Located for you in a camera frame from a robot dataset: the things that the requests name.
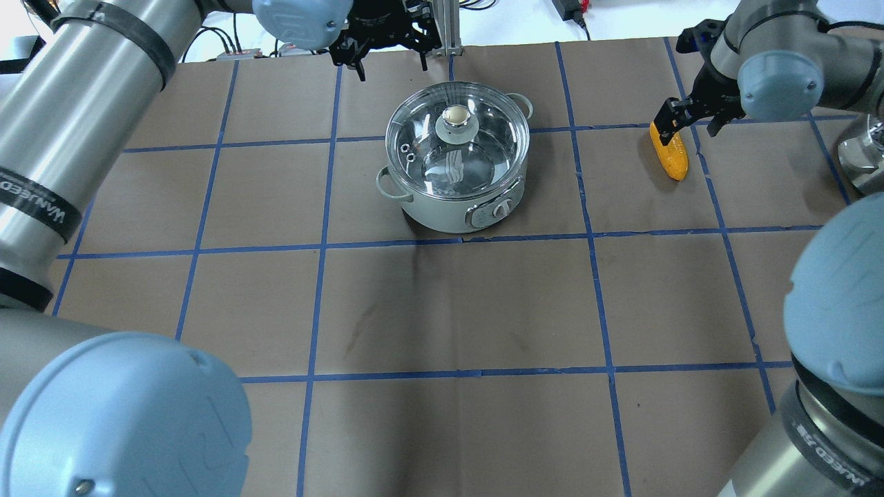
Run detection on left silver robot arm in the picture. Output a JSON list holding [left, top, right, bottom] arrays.
[[2, 1, 354, 496]]

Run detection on black power adapter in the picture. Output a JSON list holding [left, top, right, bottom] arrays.
[[551, 0, 590, 28]]

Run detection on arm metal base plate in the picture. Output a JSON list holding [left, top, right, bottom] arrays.
[[836, 114, 883, 195]]

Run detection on yellow corn cob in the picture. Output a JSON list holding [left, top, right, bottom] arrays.
[[649, 123, 689, 182]]

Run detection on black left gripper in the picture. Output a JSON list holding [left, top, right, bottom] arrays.
[[329, 1, 442, 82]]

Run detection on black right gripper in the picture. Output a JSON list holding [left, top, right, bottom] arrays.
[[654, 19, 745, 146]]

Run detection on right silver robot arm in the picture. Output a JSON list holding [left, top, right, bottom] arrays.
[[651, 1, 883, 496]]

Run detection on pale green electric pot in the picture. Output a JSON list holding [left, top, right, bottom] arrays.
[[376, 81, 534, 235]]

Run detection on aluminium profile post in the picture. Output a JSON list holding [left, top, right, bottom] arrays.
[[433, 1, 462, 57]]

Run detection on glass pot lid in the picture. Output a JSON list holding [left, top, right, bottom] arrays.
[[385, 81, 535, 201]]

